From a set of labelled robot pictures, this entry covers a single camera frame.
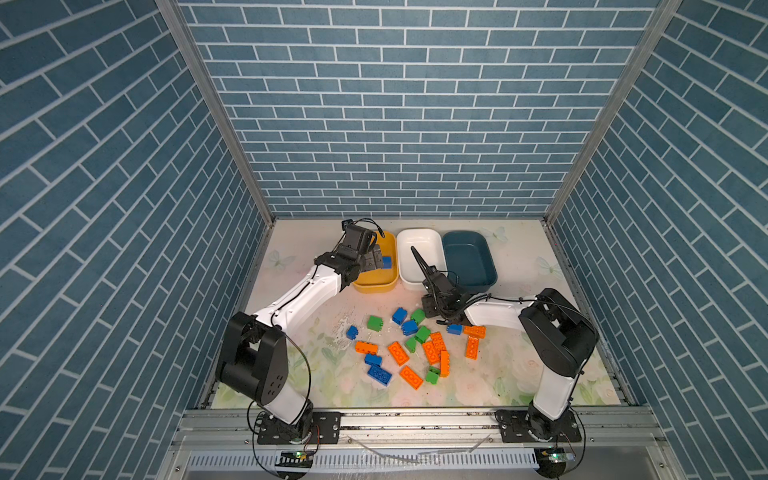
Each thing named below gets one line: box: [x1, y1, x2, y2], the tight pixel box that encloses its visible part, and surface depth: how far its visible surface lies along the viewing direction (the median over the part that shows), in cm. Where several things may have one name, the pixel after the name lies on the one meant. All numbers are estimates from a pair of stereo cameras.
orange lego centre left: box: [387, 341, 410, 367], surface depth 86 cm
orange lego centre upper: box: [430, 331, 447, 352], surface depth 90 cm
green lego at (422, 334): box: [414, 326, 431, 344], surface depth 90 cm
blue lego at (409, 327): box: [401, 320, 419, 336], surface depth 91 cm
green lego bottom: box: [426, 366, 440, 385], surface depth 83 cm
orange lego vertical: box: [465, 335, 479, 360], surface depth 89 cm
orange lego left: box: [355, 341, 379, 355], surface depth 88 cm
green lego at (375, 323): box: [367, 315, 385, 332], surface depth 93 cm
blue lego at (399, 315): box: [392, 307, 408, 325], surface depth 95 cm
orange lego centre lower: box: [422, 341, 441, 365], surface depth 88 cm
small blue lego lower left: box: [364, 353, 383, 366], surface depth 86 cm
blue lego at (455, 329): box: [447, 324, 463, 336], surface depth 92 cm
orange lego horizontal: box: [463, 325, 487, 339], surface depth 91 cm
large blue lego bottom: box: [367, 365, 393, 386], surface depth 84 cm
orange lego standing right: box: [440, 350, 451, 378], surface depth 85 cm
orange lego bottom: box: [399, 366, 424, 391], surface depth 84 cm
